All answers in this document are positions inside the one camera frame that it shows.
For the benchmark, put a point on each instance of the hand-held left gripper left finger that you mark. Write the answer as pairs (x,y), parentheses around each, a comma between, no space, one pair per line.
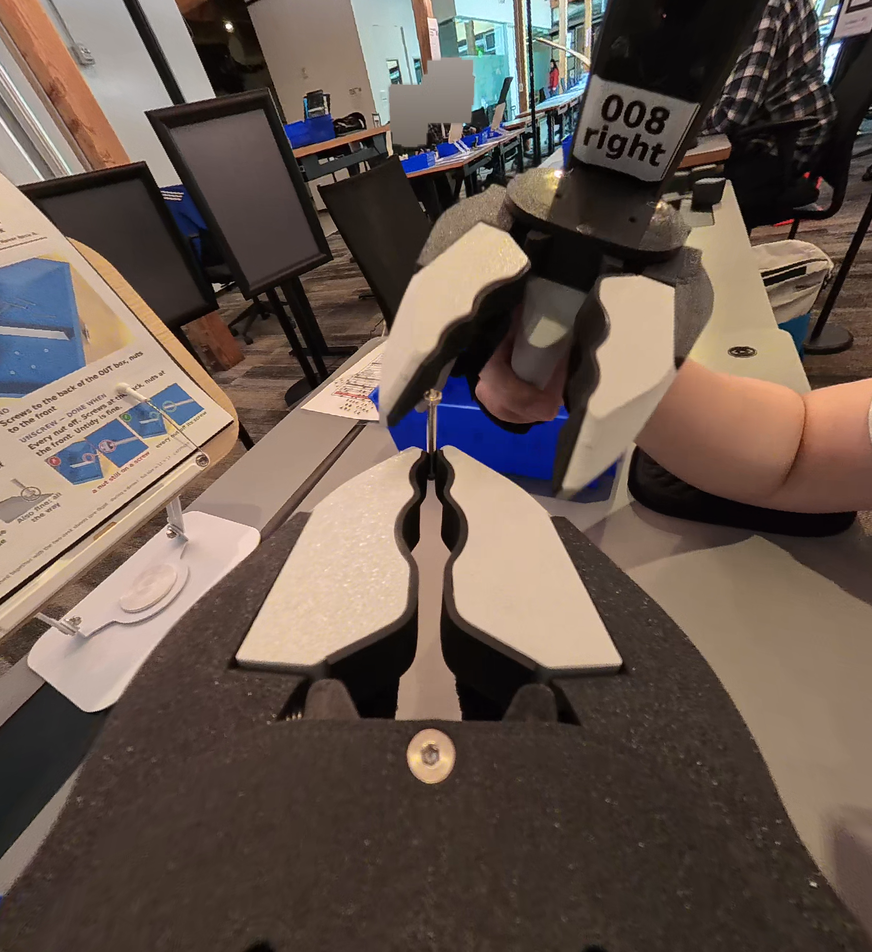
(331,580)

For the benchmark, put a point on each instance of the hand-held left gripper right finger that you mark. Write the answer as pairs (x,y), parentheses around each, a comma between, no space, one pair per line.
(525,587)

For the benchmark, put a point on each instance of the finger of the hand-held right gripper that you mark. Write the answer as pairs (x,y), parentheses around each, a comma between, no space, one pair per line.
(629,357)
(450,297)

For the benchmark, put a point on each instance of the long metal bolt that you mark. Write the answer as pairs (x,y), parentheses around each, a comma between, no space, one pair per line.
(432,431)

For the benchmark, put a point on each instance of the person's right forearm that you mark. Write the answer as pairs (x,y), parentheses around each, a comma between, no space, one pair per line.
(763,439)

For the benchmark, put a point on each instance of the person's right hand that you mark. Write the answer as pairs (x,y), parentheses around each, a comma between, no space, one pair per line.
(525,401)

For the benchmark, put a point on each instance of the black office chair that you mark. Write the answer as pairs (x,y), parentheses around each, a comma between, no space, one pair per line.
(384,230)

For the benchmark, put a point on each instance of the printed paper sheet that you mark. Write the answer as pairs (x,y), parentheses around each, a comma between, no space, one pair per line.
(346,387)

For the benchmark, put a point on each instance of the long office desk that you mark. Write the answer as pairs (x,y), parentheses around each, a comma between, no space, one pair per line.
(480,149)

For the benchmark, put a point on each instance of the white bag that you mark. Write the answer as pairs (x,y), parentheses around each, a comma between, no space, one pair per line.
(793,279)

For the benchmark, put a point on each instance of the wooden office desk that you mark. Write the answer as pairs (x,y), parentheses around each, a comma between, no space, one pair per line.
(339,149)

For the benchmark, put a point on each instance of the white stand base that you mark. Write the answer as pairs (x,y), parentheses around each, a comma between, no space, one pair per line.
(146,602)

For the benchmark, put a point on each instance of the black pole stand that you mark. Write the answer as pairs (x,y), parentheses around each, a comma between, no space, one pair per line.
(830,338)

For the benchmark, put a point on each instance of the black framed board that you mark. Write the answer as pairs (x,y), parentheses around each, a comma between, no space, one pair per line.
(116,238)
(242,193)

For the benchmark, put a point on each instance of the printed instruction sheet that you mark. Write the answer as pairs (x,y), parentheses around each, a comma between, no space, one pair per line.
(71,409)

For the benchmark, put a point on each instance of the wooden post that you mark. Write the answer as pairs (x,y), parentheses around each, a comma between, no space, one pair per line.
(56,74)

